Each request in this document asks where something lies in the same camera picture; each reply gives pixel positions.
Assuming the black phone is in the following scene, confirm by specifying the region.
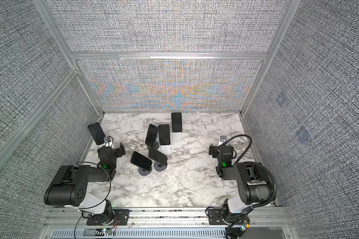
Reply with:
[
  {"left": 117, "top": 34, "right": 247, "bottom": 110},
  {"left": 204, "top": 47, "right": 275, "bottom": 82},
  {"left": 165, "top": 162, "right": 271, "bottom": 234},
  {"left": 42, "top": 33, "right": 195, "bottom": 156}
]
[
  {"left": 158, "top": 124, "right": 171, "bottom": 145},
  {"left": 87, "top": 122, "right": 106, "bottom": 145},
  {"left": 130, "top": 151, "right": 153, "bottom": 171},
  {"left": 148, "top": 148, "right": 167, "bottom": 166},
  {"left": 171, "top": 113, "right": 182, "bottom": 132},
  {"left": 145, "top": 124, "right": 159, "bottom": 147}
]

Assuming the grey round stand right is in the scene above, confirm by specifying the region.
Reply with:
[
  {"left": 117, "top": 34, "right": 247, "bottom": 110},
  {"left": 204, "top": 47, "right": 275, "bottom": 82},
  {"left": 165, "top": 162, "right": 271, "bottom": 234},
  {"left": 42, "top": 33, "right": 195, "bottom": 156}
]
[{"left": 154, "top": 162, "right": 167, "bottom": 172}]

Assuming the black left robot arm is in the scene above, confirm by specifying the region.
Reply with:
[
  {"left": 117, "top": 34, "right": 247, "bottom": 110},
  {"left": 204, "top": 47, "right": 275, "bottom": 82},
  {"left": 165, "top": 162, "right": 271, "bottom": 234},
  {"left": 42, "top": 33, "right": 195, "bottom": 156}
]
[{"left": 44, "top": 143, "right": 129, "bottom": 226}]

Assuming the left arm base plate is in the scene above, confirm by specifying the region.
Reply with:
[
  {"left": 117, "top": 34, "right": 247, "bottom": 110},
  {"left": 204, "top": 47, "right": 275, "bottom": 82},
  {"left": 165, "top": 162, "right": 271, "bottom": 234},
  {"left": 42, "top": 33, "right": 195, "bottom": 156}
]
[{"left": 86, "top": 209, "right": 130, "bottom": 226}]

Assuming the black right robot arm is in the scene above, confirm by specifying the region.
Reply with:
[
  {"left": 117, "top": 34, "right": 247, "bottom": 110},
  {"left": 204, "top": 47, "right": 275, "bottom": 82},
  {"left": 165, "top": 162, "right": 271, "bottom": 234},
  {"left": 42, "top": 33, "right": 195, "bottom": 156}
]
[{"left": 205, "top": 144, "right": 277, "bottom": 225}]

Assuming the white stand back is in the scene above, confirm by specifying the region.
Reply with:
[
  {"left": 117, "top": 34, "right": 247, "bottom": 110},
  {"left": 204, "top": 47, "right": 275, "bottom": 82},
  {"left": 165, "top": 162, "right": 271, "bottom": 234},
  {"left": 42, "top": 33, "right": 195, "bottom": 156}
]
[{"left": 172, "top": 132, "right": 182, "bottom": 142}]

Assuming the dark round stand centre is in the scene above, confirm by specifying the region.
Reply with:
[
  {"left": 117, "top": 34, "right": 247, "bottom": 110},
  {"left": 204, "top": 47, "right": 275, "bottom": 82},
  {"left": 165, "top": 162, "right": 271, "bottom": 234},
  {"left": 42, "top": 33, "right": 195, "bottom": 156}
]
[{"left": 147, "top": 141, "right": 160, "bottom": 150}]

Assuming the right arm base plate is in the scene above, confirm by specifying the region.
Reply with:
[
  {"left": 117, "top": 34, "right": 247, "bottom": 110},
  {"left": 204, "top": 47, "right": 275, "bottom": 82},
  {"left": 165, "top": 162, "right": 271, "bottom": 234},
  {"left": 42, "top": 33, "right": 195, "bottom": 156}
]
[{"left": 205, "top": 207, "right": 227, "bottom": 226}]

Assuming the black phone back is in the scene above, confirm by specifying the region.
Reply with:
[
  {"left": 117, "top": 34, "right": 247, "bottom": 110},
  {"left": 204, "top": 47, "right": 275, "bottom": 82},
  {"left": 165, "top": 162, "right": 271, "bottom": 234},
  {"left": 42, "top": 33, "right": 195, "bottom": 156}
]
[{"left": 171, "top": 113, "right": 182, "bottom": 132}]

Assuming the white stand centre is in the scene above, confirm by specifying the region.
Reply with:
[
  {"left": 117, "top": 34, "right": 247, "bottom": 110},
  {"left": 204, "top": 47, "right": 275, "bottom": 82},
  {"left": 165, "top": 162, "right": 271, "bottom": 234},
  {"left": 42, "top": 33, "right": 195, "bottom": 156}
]
[{"left": 160, "top": 144, "right": 172, "bottom": 155}]

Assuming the grey round stand left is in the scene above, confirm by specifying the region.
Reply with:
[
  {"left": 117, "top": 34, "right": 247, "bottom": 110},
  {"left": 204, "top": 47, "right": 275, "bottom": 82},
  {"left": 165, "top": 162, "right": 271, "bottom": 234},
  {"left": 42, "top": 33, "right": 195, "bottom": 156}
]
[{"left": 138, "top": 167, "right": 152, "bottom": 176}]

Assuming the aluminium front rail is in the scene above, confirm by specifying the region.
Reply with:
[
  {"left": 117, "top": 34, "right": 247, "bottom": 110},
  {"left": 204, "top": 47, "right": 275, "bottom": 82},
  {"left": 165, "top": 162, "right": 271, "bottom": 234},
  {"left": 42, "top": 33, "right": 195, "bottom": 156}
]
[{"left": 38, "top": 207, "right": 298, "bottom": 239}]

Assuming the grey round stand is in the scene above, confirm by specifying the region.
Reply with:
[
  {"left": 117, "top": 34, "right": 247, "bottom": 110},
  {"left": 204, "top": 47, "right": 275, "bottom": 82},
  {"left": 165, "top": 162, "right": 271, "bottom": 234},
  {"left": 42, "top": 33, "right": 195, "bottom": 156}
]
[
  {"left": 138, "top": 167, "right": 152, "bottom": 176},
  {"left": 154, "top": 162, "right": 167, "bottom": 172}
]

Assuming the white stand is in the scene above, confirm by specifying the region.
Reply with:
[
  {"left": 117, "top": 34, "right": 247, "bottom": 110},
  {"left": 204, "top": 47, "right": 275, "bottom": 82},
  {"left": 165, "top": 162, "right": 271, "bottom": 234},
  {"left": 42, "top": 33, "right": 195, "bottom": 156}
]
[
  {"left": 172, "top": 132, "right": 182, "bottom": 142},
  {"left": 160, "top": 144, "right": 172, "bottom": 155}
]

